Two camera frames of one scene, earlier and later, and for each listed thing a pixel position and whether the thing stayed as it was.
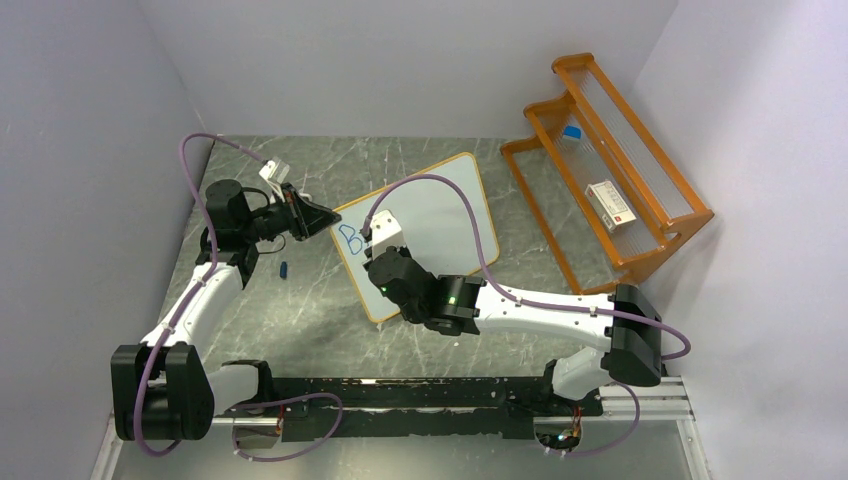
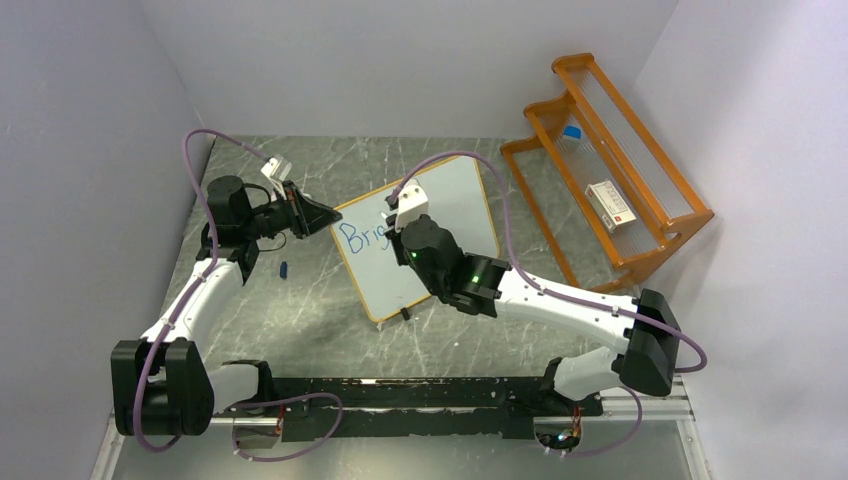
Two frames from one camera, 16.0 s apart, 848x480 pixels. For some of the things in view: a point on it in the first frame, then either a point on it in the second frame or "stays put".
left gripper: x=305 y=218 stays put
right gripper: x=403 y=251 to x=395 y=238
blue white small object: x=572 y=131 stays put
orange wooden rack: x=606 y=204 stays put
